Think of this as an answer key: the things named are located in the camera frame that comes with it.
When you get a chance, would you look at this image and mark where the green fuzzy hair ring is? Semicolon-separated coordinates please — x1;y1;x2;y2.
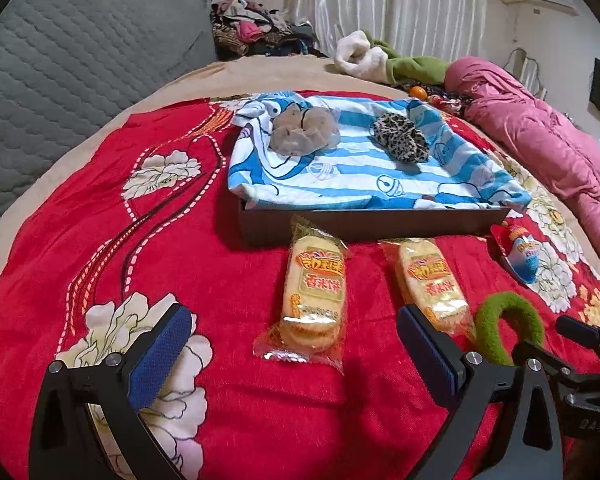
474;290;546;366

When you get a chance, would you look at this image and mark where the red blue egg toy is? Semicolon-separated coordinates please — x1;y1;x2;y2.
490;224;540;285

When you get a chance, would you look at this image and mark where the rice cracker packet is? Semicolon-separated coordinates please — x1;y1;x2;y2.
252;216;348;372
378;237;476;342

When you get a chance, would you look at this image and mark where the leopard print scrunchie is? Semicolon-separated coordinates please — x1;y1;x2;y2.
373;113;429;164

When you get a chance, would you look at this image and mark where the beige mesh scrunchie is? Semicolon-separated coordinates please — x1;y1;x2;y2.
268;103;340;156

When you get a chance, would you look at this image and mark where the pink quilted duvet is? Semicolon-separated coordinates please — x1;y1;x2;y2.
444;56;600;258

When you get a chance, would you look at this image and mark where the red floral blanket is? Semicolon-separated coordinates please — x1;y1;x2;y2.
0;89;600;480

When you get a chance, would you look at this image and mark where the vanity mirror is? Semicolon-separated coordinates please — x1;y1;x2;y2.
503;48;548;100

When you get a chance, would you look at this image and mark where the dark rectangular tray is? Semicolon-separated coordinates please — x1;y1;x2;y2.
238;200;509;246

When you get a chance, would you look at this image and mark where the blue striped cartoon towel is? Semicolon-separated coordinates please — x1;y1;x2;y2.
227;91;531;211

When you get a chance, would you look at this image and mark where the orange fruit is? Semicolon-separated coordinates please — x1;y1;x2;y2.
408;86;428;101

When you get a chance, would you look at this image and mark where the white striped curtain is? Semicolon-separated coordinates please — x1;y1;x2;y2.
286;0;488;61

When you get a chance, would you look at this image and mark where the green white plush garment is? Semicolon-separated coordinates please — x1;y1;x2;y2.
334;29;451;86

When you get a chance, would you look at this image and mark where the grey quilted headboard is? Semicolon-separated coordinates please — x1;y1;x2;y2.
0;0;216;218

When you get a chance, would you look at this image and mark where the pile of clothes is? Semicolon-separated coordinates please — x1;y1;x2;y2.
210;0;325;61

